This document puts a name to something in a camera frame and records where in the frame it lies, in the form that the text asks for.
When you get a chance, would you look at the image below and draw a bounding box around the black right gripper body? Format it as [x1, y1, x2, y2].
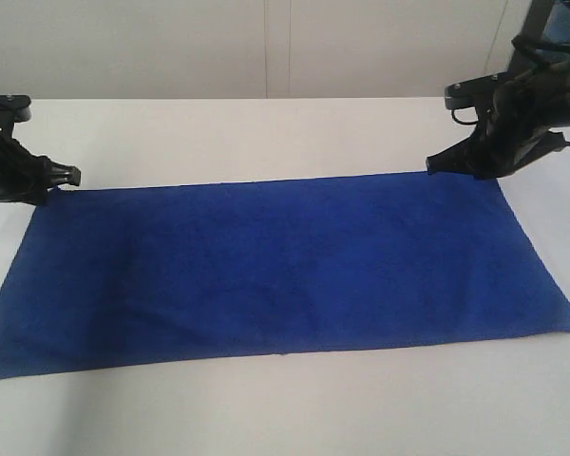
[469, 81, 565, 180]

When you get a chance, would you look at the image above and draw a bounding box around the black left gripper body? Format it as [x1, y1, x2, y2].
[0, 130, 48, 205]

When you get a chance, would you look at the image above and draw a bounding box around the blue terry towel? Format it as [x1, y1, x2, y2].
[0, 172, 570, 379]

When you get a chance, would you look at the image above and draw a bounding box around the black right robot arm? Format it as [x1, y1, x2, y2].
[426, 35, 570, 180]

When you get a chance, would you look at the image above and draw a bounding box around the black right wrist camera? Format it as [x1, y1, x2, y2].
[444, 71, 514, 111]

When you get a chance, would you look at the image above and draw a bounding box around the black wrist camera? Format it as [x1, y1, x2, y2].
[444, 71, 514, 111]
[0, 95, 31, 127]

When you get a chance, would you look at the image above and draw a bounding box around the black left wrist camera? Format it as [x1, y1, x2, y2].
[0, 95, 31, 127]

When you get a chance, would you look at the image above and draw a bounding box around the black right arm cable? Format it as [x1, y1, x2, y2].
[450, 32, 570, 148]

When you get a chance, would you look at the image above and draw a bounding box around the dark metal post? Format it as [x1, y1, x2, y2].
[505, 0, 550, 75]

